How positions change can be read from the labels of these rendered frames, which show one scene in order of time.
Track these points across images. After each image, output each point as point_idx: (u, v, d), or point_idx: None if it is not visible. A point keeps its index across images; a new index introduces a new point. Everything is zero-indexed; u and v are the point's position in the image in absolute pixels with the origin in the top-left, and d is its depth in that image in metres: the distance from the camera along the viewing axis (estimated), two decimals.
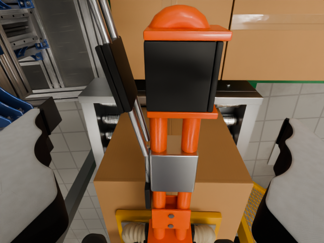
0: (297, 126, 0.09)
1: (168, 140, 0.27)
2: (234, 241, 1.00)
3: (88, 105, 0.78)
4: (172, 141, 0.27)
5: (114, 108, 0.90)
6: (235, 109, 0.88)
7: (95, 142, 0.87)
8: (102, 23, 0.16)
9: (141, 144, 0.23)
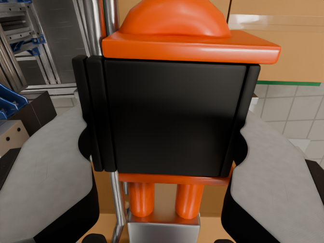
0: (248, 115, 0.10)
1: (157, 192, 0.19)
2: None
3: None
4: (163, 194, 0.18)
5: None
6: None
7: None
8: (97, 16, 0.08)
9: (119, 211, 0.15)
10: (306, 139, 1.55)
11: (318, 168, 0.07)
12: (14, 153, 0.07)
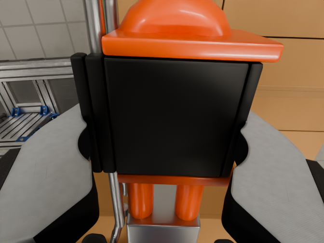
0: (249, 114, 0.10)
1: (156, 193, 0.18)
2: None
3: None
4: (162, 195, 0.18)
5: None
6: None
7: None
8: (97, 12, 0.08)
9: (118, 213, 0.14)
10: None
11: (319, 168, 0.07)
12: (13, 153, 0.07)
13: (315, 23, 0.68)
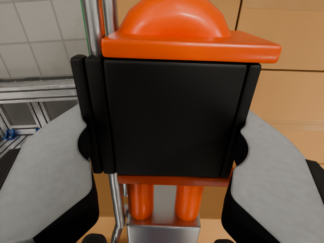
0: (249, 115, 0.10)
1: (156, 194, 0.18)
2: None
3: None
4: (162, 195, 0.18)
5: None
6: None
7: None
8: (96, 15, 0.08)
9: (118, 214, 0.15)
10: None
11: (319, 168, 0.07)
12: (13, 153, 0.07)
13: None
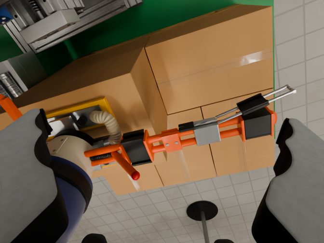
0: (297, 126, 0.09)
1: None
2: None
3: (5, 67, 0.97)
4: None
5: None
6: None
7: None
8: (275, 100, 0.49)
9: (224, 121, 0.53)
10: None
11: None
12: None
13: (218, 148, 1.27)
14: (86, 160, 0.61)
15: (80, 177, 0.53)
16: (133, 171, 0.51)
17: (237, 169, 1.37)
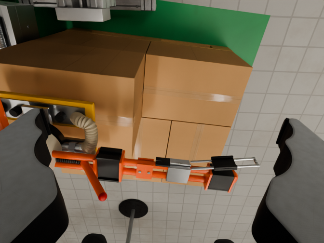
0: (297, 126, 0.09)
1: None
2: None
3: (0, 11, 0.91)
4: None
5: (5, 24, 1.04)
6: None
7: None
8: (242, 167, 0.58)
9: (197, 169, 0.59)
10: None
11: None
12: None
13: None
14: (51, 160, 0.58)
15: None
16: (101, 192, 0.51)
17: None
